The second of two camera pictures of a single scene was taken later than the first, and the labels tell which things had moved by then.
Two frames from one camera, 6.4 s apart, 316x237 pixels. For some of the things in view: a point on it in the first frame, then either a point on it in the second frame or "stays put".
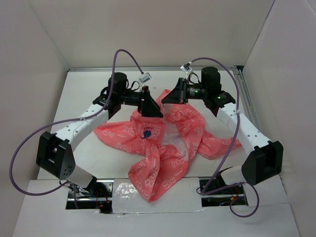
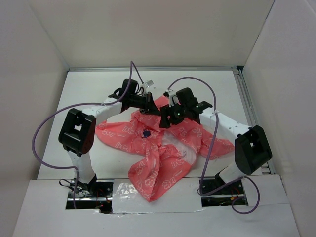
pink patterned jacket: [164, 146] stays put
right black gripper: [179, 94] → [166, 111]
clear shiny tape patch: [184, 196] stays put
